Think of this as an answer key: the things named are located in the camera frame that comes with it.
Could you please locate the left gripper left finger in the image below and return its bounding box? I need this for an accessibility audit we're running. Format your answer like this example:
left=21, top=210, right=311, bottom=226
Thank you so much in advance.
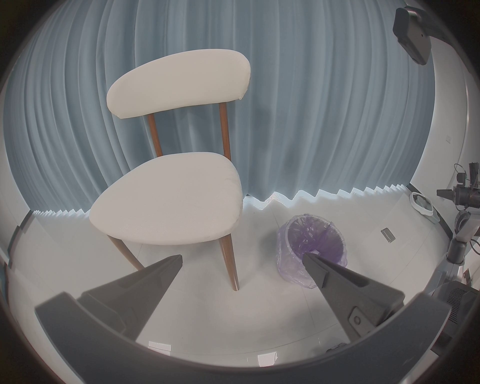
left=77, top=254, right=184, bottom=340

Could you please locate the purple plastic bag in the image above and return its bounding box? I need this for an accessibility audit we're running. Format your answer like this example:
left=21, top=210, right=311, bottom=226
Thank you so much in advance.
left=277, top=214, right=349, bottom=289

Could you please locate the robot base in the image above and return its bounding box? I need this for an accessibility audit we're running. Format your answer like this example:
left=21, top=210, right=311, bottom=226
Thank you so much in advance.
left=424, top=260, right=480, bottom=357

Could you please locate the white trash bin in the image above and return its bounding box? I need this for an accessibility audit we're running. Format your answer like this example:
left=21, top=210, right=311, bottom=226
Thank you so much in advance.
left=279, top=214, right=347, bottom=287

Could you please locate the white oval tray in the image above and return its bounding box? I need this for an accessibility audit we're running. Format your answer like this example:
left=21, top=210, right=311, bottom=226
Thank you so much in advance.
left=410, top=191, right=440, bottom=225

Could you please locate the white cushioned wooden chair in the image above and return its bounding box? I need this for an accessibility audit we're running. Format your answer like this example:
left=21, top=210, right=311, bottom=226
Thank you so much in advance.
left=89, top=49, right=251, bottom=292

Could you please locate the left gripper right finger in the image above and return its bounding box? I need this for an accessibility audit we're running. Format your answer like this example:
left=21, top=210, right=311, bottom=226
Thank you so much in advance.
left=302, top=252, right=406, bottom=344

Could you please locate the pale blue curtain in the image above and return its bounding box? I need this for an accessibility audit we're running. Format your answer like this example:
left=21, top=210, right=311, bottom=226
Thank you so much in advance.
left=3, top=0, right=439, bottom=220

